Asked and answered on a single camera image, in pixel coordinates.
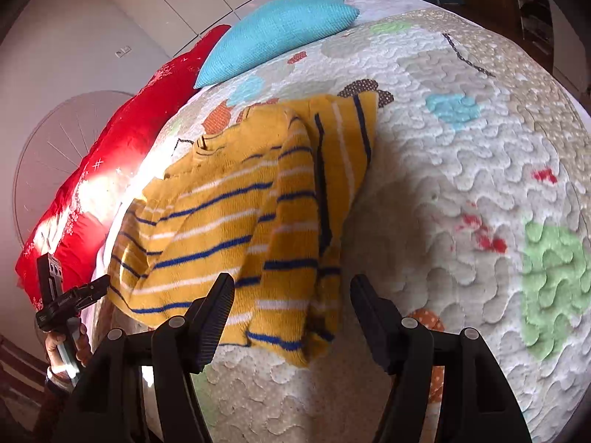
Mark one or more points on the yellow striped knit sweater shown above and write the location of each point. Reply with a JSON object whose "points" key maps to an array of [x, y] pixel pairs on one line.
{"points": [[240, 221]]}

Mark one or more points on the white round headboard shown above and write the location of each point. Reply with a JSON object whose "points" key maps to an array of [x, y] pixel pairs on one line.
{"points": [[55, 157]]}

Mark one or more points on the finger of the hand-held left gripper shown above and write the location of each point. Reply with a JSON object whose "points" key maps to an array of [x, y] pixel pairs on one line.
{"points": [[92, 290]]}

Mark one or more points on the patchwork quilted bedspread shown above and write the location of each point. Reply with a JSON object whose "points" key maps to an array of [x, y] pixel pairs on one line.
{"points": [[438, 184]]}

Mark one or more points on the person's left hand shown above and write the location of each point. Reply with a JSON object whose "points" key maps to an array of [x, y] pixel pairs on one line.
{"points": [[69, 346]]}

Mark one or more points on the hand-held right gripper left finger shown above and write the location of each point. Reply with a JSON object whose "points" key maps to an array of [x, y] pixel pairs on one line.
{"points": [[216, 318]]}

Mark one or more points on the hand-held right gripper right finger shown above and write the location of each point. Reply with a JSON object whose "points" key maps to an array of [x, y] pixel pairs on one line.
{"points": [[371, 320]]}

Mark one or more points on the person's left forearm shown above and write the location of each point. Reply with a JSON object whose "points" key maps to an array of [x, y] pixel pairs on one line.
{"points": [[57, 401]]}

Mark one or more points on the turquoise knit pillow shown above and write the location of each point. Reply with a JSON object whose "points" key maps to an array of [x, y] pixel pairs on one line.
{"points": [[277, 34]]}

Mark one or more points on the red patterned pillow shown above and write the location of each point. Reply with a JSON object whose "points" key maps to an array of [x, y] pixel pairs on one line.
{"points": [[99, 166]]}

